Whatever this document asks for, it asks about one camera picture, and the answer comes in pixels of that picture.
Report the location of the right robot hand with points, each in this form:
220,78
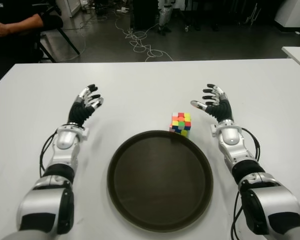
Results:
222,107

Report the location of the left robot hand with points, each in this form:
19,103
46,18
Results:
78,110

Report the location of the multicoloured Rubik's cube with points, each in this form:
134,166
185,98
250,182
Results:
181,122

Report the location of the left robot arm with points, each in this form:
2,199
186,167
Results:
62,155

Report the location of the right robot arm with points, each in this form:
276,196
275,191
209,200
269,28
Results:
240,155

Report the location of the round dark brown plate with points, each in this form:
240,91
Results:
160,182

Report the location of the black chair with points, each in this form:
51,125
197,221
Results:
65,40

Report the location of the white side table corner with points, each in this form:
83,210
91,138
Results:
298,56

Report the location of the person in black shirt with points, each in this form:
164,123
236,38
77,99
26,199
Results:
20,27

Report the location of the white storage unit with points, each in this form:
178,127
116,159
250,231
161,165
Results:
68,7

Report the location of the white humanoid robot legs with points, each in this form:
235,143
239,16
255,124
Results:
163,17

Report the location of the white power strip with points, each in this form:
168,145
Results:
123,10

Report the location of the white cabinet with black base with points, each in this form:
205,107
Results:
293,12

